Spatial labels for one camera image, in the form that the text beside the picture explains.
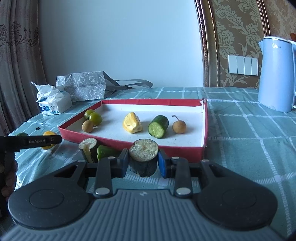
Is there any green tomato with calyx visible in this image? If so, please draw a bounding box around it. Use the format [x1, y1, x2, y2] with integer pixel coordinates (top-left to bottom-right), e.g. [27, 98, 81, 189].
[88, 112, 102, 126]

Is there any green cucumber chunk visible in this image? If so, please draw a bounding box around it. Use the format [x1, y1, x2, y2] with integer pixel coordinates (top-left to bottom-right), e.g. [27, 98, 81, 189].
[148, 115, 169, 138]

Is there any white tissue pack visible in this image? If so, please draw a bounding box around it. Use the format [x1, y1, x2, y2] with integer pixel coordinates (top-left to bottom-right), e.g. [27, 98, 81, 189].
[31, 82, 72, 116]

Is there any white wall switch panel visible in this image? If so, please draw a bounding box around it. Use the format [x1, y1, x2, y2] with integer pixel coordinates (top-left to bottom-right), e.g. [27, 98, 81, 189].
[228, 55, 258, 76]

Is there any dark sugarcane chunk whole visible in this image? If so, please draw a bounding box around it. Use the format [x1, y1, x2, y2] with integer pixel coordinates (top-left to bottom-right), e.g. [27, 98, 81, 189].
[128, 138, 159, 177]

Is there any small green cucumber slice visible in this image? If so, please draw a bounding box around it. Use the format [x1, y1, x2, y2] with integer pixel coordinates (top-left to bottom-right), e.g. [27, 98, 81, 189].
[97, 145, 121, 161]

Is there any grey patterned gift bag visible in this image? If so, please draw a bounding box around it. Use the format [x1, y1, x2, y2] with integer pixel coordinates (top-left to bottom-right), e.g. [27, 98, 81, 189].
[56, 71, 153, 102]

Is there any teal plaid tablecloth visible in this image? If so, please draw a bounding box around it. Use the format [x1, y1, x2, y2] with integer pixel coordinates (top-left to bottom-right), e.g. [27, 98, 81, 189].
[11, 87, 295, 237]

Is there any cucumber end piece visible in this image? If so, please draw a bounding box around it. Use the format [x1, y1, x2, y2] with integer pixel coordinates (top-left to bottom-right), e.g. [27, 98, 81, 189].
[16, 133, 28, 137]

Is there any wooden headboard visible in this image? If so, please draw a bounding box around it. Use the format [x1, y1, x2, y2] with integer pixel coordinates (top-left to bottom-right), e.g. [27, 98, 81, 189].
[290, 33, 296, 42]

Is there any brown longan with stem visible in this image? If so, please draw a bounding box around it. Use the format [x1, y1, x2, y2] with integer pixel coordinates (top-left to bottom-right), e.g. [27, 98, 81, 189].
[172, 115, 187, 134]

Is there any light blue electric kettle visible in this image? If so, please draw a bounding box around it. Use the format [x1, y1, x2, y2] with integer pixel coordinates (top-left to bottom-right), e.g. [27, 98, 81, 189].
[258, 36, 295, 113]

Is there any dark sugarcane chunk bitten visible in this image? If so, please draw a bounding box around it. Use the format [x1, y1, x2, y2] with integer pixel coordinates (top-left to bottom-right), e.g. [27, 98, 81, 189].
[78, 138, 99, 163]

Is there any gold ornate wall frame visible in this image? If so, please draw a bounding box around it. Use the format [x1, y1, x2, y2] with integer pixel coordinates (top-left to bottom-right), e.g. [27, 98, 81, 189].
[194, 0, 296, 89]

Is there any yellow jackfruit piece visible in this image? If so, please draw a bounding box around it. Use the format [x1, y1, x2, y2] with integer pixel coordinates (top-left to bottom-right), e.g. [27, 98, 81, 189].
[122, 112, 143, 133]
[41, 131, 58, 150]

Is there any brown longan without stem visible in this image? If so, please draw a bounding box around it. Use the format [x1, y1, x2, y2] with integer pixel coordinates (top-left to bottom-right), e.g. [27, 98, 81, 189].
[81, 120, 94, 133]

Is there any green tomato round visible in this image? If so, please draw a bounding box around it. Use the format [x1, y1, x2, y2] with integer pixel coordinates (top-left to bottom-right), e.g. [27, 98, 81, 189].
[84, 109, 95, 120]

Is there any red shallow cardboard tray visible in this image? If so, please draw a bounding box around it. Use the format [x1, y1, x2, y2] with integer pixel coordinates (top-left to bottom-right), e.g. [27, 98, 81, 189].
[59, 99, 208, 163]

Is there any brown patterned curtain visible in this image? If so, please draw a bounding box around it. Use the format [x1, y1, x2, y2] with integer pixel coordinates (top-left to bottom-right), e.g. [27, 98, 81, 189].
[1, 1, 47, 136]

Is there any person's left hand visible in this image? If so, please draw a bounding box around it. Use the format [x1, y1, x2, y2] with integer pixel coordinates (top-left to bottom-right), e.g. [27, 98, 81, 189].
[1, 160, 18, 201]

